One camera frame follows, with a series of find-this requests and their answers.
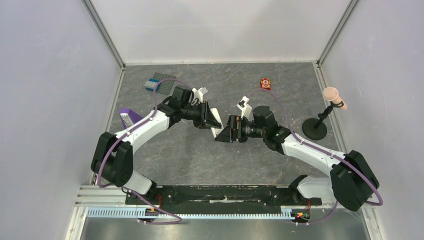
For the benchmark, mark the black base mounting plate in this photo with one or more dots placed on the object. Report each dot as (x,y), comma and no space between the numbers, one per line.
(228,199)

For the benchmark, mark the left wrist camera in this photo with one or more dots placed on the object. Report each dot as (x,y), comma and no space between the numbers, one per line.
(198,95)

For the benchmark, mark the red toy block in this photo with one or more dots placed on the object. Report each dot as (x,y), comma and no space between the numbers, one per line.
(265,83)

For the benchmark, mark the pink microphone on black stand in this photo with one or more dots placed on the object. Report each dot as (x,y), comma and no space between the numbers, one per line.
(315,128)

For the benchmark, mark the white slotted cable duct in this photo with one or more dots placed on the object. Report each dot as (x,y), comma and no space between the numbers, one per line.
(144,213)

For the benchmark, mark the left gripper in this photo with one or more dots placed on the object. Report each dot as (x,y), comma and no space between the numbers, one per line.
(208,120)

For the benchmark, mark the blue lego brick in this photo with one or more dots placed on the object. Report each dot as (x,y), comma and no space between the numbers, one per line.
(152,85)

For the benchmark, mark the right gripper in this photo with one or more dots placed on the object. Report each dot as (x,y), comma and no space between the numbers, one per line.
(236,128)

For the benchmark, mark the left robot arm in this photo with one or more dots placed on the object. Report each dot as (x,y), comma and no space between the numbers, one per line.
(113,158)

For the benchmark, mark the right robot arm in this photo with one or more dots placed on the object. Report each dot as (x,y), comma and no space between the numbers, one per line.
(349,179)

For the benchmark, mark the purple stand with white device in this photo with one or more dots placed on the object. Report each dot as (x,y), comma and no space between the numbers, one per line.
(129,117)

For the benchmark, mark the grey lego baseplate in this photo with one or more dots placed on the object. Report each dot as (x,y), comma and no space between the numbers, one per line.
(166,86)

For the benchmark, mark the white remote control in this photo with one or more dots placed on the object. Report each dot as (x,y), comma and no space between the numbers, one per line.
(216,130)

